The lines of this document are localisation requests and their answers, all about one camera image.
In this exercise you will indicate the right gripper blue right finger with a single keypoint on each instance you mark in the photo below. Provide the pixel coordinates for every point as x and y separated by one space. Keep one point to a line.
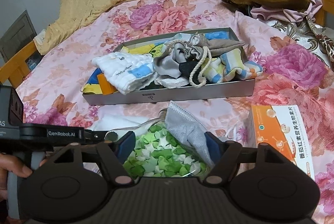
214 146

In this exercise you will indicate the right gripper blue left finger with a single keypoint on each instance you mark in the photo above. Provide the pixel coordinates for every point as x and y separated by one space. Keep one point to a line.
125 146

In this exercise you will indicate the grey face mask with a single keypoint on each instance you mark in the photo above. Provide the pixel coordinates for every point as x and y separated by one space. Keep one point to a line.
188 131

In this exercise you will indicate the white cloth with blue patches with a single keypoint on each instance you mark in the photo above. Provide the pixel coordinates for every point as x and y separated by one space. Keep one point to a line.
126 72

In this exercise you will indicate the striped colourful cloth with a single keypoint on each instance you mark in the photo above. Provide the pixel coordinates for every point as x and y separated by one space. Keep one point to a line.
229 66

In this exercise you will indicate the grey cloth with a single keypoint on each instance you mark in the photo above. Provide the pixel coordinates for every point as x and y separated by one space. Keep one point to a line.
168 63

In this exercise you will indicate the beige drawstring pouch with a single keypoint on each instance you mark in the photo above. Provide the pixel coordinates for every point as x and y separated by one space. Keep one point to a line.
198 48

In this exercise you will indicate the black sock with white text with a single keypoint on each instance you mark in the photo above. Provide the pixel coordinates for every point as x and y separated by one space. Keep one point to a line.
187 67

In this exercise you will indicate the bag of green paper stars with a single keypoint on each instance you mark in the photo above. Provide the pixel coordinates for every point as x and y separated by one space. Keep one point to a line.
157 153

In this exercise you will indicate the pink floral bed sheet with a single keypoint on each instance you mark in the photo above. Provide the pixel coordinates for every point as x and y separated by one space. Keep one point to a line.
52 92

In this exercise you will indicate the orange white medicine box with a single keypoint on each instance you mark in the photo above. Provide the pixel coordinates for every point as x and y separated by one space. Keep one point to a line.
281 127

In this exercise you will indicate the grey tray with cartoon picture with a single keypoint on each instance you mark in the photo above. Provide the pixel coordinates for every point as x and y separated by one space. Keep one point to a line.
156 92

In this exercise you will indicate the grey wooden door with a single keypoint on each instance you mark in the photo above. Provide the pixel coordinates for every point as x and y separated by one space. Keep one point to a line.
20 33

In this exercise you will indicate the brown patterned cream fabric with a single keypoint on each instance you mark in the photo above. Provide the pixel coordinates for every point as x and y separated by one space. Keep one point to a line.
317 39

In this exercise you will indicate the light pink cloth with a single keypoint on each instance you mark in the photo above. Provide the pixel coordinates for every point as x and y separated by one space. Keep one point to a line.
292 11

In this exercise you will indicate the wooden bed frame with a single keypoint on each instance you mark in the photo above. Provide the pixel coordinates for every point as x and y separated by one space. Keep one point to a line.
16 69

